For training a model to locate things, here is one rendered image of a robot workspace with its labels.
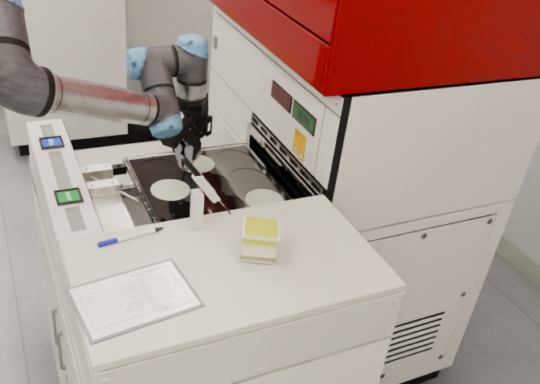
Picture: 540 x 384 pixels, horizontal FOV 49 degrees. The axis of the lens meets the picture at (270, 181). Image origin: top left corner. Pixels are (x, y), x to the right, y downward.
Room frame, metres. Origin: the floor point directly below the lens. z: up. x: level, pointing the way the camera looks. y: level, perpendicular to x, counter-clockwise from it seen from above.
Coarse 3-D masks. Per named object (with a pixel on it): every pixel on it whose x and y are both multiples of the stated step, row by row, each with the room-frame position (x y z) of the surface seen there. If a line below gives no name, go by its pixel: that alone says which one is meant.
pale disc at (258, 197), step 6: (252, 192) 1.31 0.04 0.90; (258, 192) 1.31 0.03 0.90; (264, 192) 1.32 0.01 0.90; (270, 192) 1.32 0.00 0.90; (246, 198) 1.28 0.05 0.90; (252, 198) 1.28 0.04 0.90; (258, 198) 1.28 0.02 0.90; (264, 198) 1.29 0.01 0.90; (270, 198) 1.29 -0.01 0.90; (276, 198) 1.29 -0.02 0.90; (282, 198) 1.30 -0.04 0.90; (252, 204) 1.25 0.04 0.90; (258, 204) 1.26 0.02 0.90
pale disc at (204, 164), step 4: (200, 156) 1.46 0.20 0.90; (204, 156) 1.47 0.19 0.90; (196, 160) 1.44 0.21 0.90; (200, 160) 1.44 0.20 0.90; (204, 160) 1.44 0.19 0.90; (208, 160) 1.45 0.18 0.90; (212, 160) 1.45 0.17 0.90; (196, 164) 1.42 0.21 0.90; (200, 164) 1.42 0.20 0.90; (204, 164) 1.42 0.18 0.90; (208, 164) 1.42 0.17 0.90; (212, 164) 1.43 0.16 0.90; (196, 168) 1.40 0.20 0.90; (200, 168) 1.40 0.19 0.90; (204, 168) 1.40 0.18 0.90; (208, 168) 1.40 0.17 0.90; (212, 168) 1.41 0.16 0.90; (200, 172) 1.38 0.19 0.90; (204, 172) 1.38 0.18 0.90
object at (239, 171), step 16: (144, 160) 1.40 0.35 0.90; (160, 160) 1.42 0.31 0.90; (176, 160) 1.42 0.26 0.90; (224, 160) 1.46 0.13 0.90; (240, 160) 1.47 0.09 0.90; (256, 160) 1.48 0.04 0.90; (144, 176) 1.32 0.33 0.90; (160, 176) 1.33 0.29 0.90; (176, 176) 1.34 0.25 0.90; (208, 176) 1.36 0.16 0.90; (224, 176) 1.37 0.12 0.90; (240, 176) 1.38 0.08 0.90; (256, 176) 1.39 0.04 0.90; (144, 192) 1.25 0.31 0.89; (224, 192) 1.29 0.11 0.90; (240, 192) 1.30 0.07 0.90; (160, 208) 1.19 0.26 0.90; (176, 208) 1.20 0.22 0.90; (208, 208) 1.21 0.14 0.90; (224, 208) 1.22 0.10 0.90; (240, 208) 1.23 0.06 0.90
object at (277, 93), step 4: (272, 84) 1.53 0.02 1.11; (272, 88) 1.53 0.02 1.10; (276, 88) 1.51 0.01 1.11; (272, 92) 1.53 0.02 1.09; (276, 92) 1.51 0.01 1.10; (280, 92) 1.49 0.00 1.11; (284, 92) 1.47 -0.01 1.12; (276, 96) 1.50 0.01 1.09; (280, 96) 1.48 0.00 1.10; (284, 96) 1.47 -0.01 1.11; (288, 96) 1.45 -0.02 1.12; (280, 100) 1.48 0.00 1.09; (284, 100) 1.46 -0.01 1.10; (288, 100) 1.44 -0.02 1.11; (284, 104) 1.46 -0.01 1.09; (288, 104) 1.44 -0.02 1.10; (288, 108) 1.44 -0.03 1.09
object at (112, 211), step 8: (96, 200) 1.22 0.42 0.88; (104, 200) 1.22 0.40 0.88; (112, 200) 1.22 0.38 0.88; (120, 200) 1.23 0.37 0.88; (96, 208) 1.18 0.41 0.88; (104, 208) 1.19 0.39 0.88; (112, 208) 1.19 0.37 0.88; (120, 208) 1.19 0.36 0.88; (104, 216) 1.15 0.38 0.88; (112, 216) 1.16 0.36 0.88; (120, 216) 1.16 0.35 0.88; (128, 216) 1.17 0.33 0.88; (104, 224) 1.12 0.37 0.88; (112, 224) 1.13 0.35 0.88; (120, 224) 1.13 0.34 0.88; (128, 224) 1.13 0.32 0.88
